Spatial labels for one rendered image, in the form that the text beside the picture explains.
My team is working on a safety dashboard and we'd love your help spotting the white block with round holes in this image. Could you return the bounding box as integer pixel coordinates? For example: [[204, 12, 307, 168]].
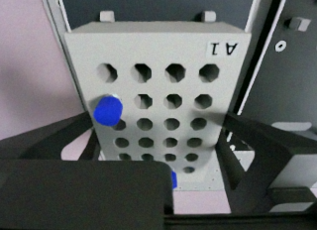
[[64, 23, 251, 182]]

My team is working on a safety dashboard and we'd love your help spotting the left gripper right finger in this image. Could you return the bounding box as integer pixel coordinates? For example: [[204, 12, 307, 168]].
[[215, 110, 317, 213]]

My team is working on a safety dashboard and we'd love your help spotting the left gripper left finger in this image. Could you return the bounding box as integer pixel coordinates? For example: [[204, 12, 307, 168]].
[[0, 110, 101, 160]]

